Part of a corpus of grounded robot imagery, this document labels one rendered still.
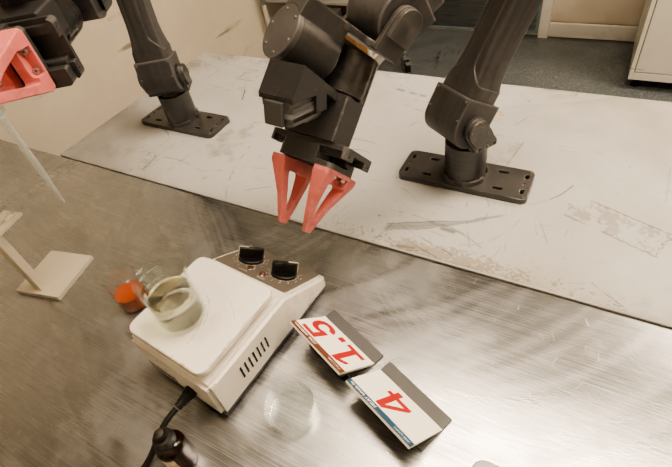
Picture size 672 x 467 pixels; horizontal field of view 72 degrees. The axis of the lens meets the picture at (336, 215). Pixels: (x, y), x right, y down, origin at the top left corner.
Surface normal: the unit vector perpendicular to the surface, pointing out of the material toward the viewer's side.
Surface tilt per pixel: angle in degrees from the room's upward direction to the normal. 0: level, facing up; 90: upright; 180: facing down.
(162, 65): 80
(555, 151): 0
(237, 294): 0
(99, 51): 90
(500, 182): 0
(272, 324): 90
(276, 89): 40
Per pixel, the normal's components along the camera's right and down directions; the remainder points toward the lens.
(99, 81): 0.87, 0.23
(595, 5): -0.46, 0.66
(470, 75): -0.80, -0.03
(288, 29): -0.69, -0.24
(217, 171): -0.15, -0.72
